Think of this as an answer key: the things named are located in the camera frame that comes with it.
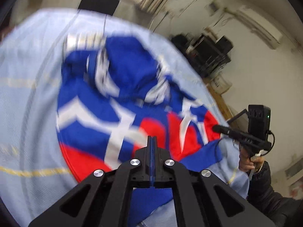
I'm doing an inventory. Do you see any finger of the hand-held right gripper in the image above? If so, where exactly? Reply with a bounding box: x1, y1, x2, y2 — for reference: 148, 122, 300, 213
212, 124, 232, 136

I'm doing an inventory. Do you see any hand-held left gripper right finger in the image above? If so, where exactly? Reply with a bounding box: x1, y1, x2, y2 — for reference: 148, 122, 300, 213
152, 136, 276, 227

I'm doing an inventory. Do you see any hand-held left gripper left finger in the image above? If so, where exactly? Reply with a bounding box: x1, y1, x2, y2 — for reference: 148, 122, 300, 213
28, 136, 152, 227

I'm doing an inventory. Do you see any blue white printed hooded jacket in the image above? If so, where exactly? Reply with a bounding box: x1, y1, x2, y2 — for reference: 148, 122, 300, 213
55, 34, 224, 219

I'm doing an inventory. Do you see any person's right forearm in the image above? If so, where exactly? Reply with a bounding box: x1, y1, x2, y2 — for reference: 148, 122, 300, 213
246, 161, 303, 227

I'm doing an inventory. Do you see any person's right hand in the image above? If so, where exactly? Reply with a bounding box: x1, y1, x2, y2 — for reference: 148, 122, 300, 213
238, 145, 264, 173

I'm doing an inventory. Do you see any white air conditioner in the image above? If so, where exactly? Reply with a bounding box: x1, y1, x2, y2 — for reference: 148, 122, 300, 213
225, 7, 283, 50

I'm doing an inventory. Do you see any light blue striped bedsheet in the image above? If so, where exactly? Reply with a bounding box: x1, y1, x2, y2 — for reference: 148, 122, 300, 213
0, 7, 250, 227

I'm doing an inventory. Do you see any black chair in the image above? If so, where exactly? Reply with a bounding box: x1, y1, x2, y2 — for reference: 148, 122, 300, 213
78, 0, 120, 17

